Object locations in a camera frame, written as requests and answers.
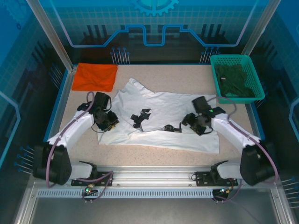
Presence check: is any white t-shirt with black print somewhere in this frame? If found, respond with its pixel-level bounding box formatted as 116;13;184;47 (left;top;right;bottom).
97;77;221;154

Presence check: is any folded orange t-shirt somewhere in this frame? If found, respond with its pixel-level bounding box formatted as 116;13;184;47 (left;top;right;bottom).
71;62;119;92

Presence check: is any dark green t-shirt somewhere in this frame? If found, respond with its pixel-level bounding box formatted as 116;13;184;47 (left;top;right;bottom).
214;64;256;98

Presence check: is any small LED connector board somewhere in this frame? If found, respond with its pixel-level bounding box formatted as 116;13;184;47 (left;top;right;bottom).
83;185;99;196
214;186;234;196

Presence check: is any green plastic basket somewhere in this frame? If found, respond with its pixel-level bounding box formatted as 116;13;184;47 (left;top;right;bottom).
209;54;266;105

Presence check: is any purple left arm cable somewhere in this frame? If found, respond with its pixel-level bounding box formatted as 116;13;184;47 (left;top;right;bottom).
46;91;115;204

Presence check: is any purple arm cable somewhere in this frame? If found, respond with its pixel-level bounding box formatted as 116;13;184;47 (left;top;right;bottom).
46;91;115;204
206;97;280;204

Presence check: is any aluminium table side rail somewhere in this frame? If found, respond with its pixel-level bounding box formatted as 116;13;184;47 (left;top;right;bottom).
43;66;79;143

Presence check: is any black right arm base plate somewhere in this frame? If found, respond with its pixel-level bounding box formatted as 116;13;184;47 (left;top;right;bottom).
195;171;239;187

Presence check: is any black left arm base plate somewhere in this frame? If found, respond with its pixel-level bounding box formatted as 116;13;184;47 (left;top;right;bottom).
71;171;114;187

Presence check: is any aluminium mounting rail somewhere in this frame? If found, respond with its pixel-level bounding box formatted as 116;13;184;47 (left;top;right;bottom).
70;165;243;187

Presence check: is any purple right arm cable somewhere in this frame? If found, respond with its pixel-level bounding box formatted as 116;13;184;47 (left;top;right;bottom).
206;97;280;204

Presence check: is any slotted grey cable duct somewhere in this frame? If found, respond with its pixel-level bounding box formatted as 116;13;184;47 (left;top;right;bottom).
37;189;214;199

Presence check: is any aluminium frame post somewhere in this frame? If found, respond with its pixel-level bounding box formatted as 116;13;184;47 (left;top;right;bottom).
240;0;285;56
25;0;78;72

